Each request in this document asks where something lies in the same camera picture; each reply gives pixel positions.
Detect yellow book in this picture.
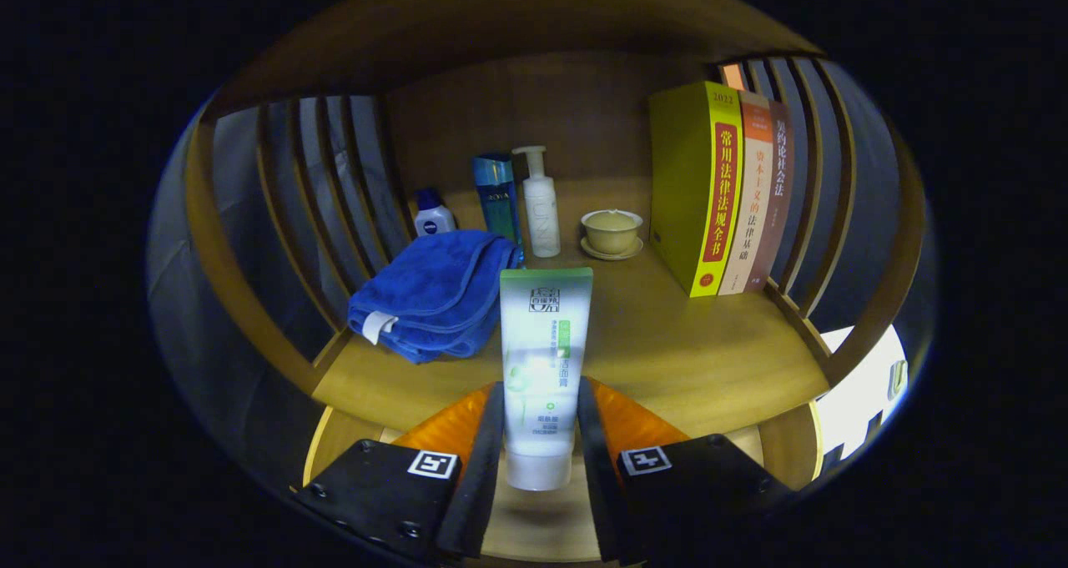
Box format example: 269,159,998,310
649,81,744,298

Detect beige saucer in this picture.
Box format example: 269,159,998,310
580,236,645,261

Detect wooden cabinet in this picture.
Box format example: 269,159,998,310
184,0,927,565

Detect blue folded towel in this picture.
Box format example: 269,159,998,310
347,229,525,364

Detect blue transparent bottle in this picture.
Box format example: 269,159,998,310
471,153,523,248

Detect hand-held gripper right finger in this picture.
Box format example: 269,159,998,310
576,376,793,565

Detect wooden countertop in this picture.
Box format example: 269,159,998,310
313,176,831,435

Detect white pump bottle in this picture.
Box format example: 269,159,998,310
511,145,562,259

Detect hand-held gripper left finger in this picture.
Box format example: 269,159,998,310
290,382,506,562

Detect beige lidded teacup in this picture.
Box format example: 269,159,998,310
582,209,644,255

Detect white green cleanser tube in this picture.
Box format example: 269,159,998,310
499,268,594,492

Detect brown book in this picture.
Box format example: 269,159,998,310
744,99,793,294

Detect small white blue-capped bottle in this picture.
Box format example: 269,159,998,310
414,188,457,237

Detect orange white book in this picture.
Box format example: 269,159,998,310
718,90,773,296

